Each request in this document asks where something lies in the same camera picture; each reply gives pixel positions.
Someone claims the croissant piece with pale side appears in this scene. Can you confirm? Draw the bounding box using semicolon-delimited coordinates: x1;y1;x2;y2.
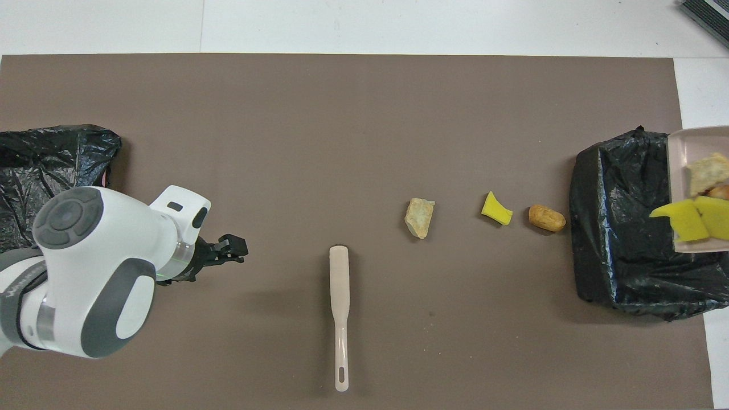
685;153;729;197

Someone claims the large brown table mat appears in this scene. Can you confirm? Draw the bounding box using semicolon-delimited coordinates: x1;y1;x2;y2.
0;54;715;410

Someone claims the grey ribbed panel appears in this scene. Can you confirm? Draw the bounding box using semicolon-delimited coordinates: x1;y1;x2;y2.
679;0;729;49

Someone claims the small yellow sponge wedge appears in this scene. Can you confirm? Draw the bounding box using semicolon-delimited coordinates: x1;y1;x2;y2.
481;191;513;226

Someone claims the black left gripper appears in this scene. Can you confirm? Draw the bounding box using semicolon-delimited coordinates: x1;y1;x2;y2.
157;234;249;286

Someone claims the beige brush with black bristles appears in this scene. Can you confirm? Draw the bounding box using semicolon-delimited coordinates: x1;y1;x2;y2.
329;245;350;393

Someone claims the pale torn bread chunk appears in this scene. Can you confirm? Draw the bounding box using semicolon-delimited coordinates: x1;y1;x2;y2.
404;198;436;240

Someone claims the black bag lined bin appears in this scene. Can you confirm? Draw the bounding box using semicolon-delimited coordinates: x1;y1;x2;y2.
570;126;729;322
0;124;123;254

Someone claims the brown bread roll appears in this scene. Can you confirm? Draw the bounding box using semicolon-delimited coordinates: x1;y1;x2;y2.
528;204;567;233

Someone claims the beige plastic dustpan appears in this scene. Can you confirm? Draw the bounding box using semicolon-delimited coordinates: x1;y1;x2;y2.
665;126;729;254

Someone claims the notched yellow sponge piece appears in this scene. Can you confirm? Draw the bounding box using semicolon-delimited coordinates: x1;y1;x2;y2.
649;198;710;243

